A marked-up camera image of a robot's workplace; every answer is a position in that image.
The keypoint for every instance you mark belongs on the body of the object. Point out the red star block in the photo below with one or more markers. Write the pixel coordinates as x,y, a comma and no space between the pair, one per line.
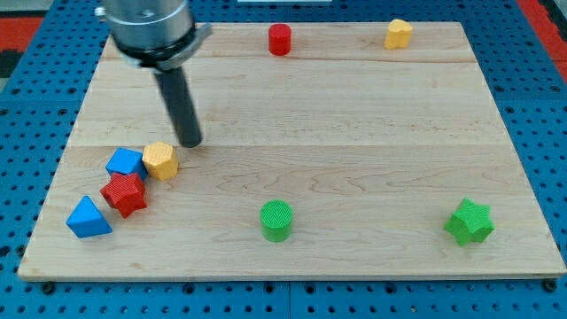
125,193

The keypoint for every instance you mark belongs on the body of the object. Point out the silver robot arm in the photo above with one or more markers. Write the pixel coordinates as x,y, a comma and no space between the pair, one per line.
160,35

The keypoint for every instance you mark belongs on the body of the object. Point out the yellow heart block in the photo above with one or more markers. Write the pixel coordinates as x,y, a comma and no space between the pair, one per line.
398,34

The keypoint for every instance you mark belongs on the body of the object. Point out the red cylinder block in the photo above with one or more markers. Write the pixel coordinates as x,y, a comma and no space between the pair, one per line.
279,39

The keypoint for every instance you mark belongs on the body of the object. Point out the green star block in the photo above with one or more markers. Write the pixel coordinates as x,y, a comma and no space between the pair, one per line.
470,222

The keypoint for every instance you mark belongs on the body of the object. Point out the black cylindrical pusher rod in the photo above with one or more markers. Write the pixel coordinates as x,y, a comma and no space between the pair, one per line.
175,93

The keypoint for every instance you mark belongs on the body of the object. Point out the blue cube block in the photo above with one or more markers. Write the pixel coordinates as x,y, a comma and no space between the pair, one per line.
125,161

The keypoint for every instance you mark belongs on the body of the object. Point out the blue triangle block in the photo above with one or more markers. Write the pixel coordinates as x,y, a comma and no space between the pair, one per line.
87,221

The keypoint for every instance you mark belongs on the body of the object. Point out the green cylinder block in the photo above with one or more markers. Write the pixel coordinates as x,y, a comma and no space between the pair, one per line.
276,218

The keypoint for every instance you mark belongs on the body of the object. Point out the wooden board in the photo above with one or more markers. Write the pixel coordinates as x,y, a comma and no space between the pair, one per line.
373,149

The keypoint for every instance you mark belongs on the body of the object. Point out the yellow hexagon block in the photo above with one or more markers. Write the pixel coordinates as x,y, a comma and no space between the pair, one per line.
161,161

